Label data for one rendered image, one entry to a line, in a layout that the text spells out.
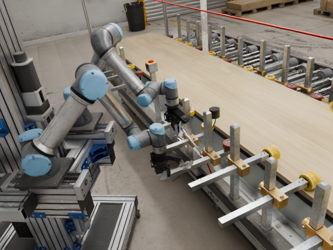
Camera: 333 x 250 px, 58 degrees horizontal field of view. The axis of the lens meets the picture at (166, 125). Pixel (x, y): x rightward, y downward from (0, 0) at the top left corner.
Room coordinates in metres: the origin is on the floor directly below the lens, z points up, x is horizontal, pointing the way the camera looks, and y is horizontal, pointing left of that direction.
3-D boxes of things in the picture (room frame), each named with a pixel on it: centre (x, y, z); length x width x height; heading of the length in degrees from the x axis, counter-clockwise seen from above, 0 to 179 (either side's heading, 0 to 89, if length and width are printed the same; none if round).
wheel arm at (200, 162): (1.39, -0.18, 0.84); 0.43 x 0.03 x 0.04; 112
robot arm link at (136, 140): (1.28, 0.15, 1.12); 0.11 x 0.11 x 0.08; 20
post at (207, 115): (1.45, -0.23, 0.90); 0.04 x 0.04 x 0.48; 22
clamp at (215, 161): (1.43, -0.24, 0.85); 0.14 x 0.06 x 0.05; 22
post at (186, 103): (1.69, -0.14, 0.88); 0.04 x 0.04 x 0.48; 22
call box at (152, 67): (2.16, 0.05, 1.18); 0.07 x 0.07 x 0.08; 22
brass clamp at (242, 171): (1.20, -0.33, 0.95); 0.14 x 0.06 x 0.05; 22
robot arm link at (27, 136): (1.22, 0.63, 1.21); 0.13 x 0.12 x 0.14; 20
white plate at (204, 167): (1.47, -0.20, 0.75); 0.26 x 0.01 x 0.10; 22
